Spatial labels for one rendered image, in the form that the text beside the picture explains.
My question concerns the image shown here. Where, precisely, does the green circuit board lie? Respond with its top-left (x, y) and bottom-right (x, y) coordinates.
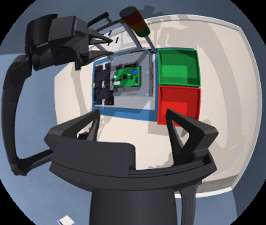
top-left (113, 67), bottom-right (140, 86)

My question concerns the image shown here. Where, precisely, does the green bin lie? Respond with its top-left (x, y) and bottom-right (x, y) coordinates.
top-left (157, 49), bottom-right (201, 87)

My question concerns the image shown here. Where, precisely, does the red bin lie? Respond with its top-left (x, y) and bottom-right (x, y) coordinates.
top-left (157, 86), bottom-right (201, 125)

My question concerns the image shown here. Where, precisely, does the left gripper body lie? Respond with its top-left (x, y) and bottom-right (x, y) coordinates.
top-left (75, 29), bottom-right (89, 71)

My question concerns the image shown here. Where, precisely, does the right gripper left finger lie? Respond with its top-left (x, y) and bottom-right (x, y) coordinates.
top-left (48, 109), bottom-right (100, 141)

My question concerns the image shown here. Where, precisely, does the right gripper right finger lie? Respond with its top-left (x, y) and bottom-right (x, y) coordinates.
top-left (165, 109), bottom-right (218, 165)

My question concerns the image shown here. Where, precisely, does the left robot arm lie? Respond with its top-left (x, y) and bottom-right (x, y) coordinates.
top-left (1, 14), bottom-right (88, 176)

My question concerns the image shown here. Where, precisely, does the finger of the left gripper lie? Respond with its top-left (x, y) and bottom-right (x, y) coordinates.
top-left (85, 50), bottom-right (113, 66)
top-left (89, 28), bottom-right (113, 45)

